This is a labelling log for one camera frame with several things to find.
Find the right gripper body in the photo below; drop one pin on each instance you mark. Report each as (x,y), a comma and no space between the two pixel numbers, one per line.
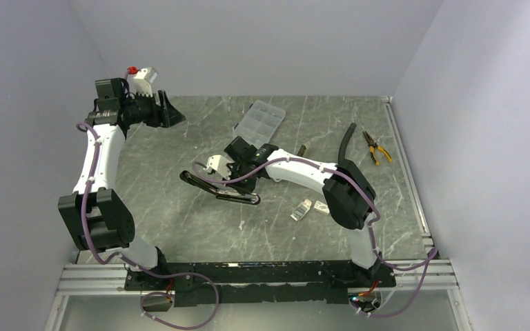
(246,185)

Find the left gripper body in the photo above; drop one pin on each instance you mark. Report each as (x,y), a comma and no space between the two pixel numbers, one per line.
(143,109)

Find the staple tray with staples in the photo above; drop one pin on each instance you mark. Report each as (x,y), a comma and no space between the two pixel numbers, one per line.
(301,210)

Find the white staple box sleeve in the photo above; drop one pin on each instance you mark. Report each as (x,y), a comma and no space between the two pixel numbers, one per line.
(321,208)

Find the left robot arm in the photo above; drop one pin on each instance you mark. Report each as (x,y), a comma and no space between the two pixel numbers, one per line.
(97,219)

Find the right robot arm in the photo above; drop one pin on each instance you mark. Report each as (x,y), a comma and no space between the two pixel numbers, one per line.
(347,193)

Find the clear plastic organizer box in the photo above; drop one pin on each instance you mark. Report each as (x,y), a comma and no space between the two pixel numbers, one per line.
(259,123)

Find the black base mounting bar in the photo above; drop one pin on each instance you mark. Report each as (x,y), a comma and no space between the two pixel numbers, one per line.
(330,281)

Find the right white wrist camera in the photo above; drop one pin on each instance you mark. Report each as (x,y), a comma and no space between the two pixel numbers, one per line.
(221,165)

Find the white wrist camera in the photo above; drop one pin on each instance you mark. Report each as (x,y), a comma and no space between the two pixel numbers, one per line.
(142,80)
(221,165)

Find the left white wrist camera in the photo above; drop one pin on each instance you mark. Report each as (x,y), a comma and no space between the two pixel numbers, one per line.
(142,80)

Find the yellow handled pliers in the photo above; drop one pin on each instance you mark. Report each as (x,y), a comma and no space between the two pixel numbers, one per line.
(374,147)

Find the aluminium extrusion rail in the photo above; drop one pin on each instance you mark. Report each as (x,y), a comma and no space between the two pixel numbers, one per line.
(111,279)

